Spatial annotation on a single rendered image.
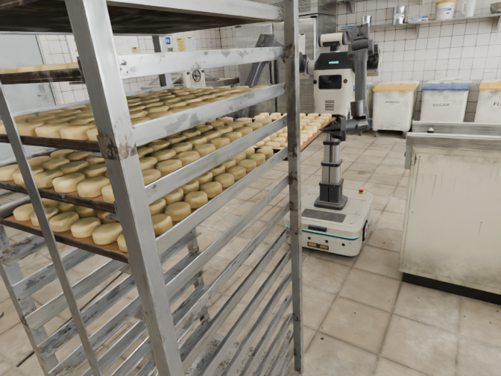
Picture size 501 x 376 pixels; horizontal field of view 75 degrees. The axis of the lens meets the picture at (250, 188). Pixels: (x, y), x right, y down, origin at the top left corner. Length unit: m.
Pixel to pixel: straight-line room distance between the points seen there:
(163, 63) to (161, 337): 0.42
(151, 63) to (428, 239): 1.76
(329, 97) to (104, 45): 1.88
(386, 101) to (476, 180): 3.53
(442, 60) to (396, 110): 1.00
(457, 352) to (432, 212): 0.66
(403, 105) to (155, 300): 4.95
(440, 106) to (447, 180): 3.39
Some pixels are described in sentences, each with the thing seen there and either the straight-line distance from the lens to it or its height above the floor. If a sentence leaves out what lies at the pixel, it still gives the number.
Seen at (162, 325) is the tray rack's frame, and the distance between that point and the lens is 0.57.
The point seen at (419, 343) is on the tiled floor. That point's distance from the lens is 1.90.
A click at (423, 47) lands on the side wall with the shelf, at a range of 5.84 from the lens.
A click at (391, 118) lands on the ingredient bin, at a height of 0.30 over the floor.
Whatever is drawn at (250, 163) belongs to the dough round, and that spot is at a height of 1.06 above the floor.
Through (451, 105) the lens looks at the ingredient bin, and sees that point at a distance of 5.21.
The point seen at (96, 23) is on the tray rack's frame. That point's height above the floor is 1.37.
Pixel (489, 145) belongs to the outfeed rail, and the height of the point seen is 0.86.
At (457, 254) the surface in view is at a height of 0.28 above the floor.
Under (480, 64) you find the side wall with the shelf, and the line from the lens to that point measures 5.81.
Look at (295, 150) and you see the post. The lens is 0.97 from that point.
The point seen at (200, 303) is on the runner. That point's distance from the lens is 0.70.
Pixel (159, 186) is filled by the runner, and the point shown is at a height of 1.15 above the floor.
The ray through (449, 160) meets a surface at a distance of 1.85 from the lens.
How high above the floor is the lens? 1.32
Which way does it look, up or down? 22 degrees down
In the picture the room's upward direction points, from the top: 4 degrees counter-clockwise
